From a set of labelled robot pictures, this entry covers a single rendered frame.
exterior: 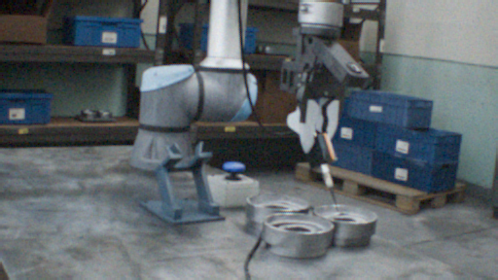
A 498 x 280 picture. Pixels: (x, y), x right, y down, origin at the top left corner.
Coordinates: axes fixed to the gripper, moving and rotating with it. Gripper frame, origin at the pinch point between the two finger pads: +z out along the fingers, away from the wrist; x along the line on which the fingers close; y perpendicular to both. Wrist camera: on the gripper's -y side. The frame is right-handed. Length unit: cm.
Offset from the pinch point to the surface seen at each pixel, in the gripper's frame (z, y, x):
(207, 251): 13.3, -7.1, 25.1
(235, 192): 10.6, 12.0, 7.8
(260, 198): 9.9, 5.1, 7.4
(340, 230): 10.7, -13.3, 5.4
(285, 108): 35, 329, -254
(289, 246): 11.5, -14.2, 16.1
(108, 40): -13, 339, -99
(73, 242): 13.3, 2.1, 42.4
